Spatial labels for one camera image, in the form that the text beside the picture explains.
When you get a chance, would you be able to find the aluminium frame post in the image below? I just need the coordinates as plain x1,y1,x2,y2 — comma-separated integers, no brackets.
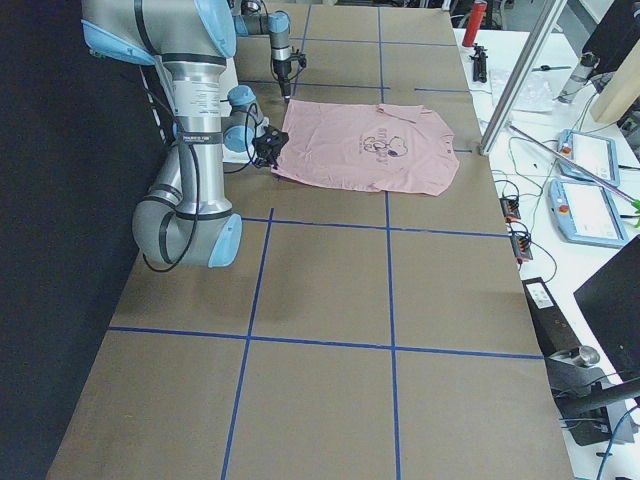
478,0,567,156

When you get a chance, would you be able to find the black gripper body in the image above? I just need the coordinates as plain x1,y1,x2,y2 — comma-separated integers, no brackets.
271,59,292,95
253,139,281,167

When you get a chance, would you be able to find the black monitor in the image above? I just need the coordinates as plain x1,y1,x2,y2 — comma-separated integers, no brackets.
574,237,640,380

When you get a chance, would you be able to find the black camera cable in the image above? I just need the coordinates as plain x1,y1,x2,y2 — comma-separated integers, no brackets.
141,99,266,274
287,64,306,99

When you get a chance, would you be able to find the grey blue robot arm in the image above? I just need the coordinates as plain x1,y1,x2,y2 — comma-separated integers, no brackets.
233,1,294,103
82,1,250,273

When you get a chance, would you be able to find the blue teach pendant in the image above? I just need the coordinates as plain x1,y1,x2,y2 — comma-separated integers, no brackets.
558,129,620,186
548,179,629,249

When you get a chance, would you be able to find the black folded tripod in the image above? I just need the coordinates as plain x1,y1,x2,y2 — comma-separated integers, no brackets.
470,43,488,83

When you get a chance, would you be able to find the near blue teach pendant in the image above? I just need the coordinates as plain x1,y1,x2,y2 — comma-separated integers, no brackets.
548,179,629,249

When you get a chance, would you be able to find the far blue teach pendant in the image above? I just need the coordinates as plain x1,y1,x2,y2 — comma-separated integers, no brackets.
558,129,620,186

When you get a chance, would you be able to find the silver reacher grabber stick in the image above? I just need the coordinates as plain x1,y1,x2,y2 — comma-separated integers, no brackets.
507,123,640,221

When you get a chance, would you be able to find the pink Snoopy t-shirt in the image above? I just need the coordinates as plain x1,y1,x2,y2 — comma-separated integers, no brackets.
272,100,460,196

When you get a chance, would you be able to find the clear plastic bag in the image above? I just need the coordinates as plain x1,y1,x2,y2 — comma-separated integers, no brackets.
488,69,555,113

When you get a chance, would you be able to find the orange black usb hub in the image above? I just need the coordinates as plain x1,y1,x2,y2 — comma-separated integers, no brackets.
499,196,521,223
510,231,533,264

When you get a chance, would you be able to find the red bottle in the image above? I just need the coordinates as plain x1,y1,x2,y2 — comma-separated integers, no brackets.
462,0,487,48

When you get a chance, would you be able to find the black power adapter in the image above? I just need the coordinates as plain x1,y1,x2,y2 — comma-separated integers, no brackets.
522,277,581,357

